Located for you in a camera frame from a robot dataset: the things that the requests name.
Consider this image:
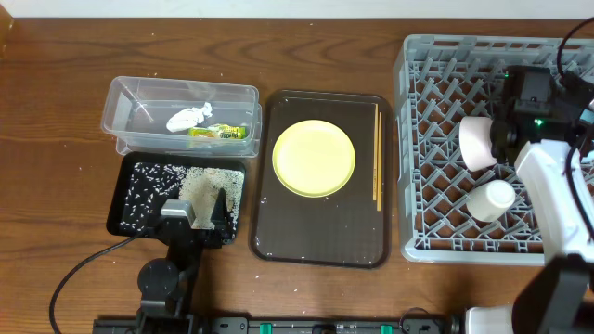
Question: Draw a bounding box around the yellow green snack wrapper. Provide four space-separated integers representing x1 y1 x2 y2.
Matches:
187 123 248 139

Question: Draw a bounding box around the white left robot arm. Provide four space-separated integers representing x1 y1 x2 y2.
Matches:
133 188 233 333

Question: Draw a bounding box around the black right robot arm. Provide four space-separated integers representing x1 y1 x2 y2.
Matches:
458 107 593 333

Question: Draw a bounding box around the wooden chopstick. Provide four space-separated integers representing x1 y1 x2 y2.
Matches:
373 104 379 201
376 112 382 212

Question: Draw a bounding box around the clear plastic bin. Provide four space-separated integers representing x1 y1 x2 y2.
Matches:
101 76 262 158

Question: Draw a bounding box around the black left camera cable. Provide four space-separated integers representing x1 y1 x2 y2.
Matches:
48 229 154 334

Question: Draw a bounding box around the leftover rice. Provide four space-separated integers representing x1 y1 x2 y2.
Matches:
116 162 244 234

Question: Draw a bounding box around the white napkin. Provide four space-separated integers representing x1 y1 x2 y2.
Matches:
166 102 213 133

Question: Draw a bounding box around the grey dishwasher rack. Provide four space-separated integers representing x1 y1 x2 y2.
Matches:
394 34 593 265

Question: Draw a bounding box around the yellow plate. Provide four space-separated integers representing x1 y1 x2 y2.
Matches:
272 120 356 198

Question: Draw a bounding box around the black rail with green clips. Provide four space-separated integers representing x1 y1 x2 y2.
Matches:
92 308 464 334

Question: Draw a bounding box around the white paper cup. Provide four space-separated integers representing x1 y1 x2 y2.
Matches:
466 180 515 222

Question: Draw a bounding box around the dark brown serving tray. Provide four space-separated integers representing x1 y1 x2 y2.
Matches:
250 90 394 269

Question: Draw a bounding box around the black waste tray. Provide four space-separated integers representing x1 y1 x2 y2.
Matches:
107 152 246 238

